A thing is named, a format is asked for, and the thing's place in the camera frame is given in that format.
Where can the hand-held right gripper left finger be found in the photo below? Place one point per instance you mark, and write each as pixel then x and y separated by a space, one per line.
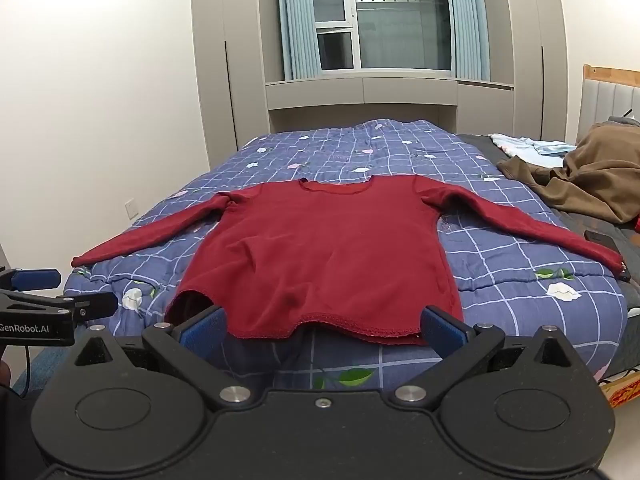
pixel 207 332

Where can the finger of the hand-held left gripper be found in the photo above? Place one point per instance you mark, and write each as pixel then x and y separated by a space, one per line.
pixel 37 279
pixel 92 306

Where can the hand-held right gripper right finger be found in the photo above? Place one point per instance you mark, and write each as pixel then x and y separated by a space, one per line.
pixel 440 332

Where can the red long-sleeve sweater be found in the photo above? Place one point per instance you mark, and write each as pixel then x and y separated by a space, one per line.
pixel 320 250

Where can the teal textured fabric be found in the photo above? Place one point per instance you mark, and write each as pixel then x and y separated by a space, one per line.
pixel 42 367

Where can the dark grey bed sheet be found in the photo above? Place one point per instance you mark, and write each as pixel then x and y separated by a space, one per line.
pixel 575 220

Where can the black phone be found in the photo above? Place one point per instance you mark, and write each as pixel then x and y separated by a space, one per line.
pixel 601 239

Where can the orange patterned box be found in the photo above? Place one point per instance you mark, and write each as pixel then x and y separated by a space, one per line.
pixel 622 390

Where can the blue checked floral quilt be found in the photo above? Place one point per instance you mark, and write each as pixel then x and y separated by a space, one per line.
pixel 350 150

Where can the light blue patterned cloth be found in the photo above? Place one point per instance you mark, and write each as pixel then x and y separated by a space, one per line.
pixel 525 144

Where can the brown garment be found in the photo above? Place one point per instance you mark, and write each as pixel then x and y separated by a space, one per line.
pixel 600 175

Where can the beige window sill cabinet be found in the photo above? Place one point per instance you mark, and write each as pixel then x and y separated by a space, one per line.
pixel 360 92

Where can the beige tall wardrobe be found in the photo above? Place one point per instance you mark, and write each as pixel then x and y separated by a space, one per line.
pixel 532 50
pixel 225 60

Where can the padded wooden headboard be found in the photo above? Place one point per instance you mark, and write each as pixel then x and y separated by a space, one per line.
pixel 607 95

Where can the light blue curtain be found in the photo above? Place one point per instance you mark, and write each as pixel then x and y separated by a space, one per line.
pixel 297 20
pixel 467 20

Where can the white-framed window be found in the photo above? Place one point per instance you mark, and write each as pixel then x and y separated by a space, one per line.
pixel 400 20

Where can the white wall socket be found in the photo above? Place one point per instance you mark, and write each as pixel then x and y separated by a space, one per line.
pixel 132 209

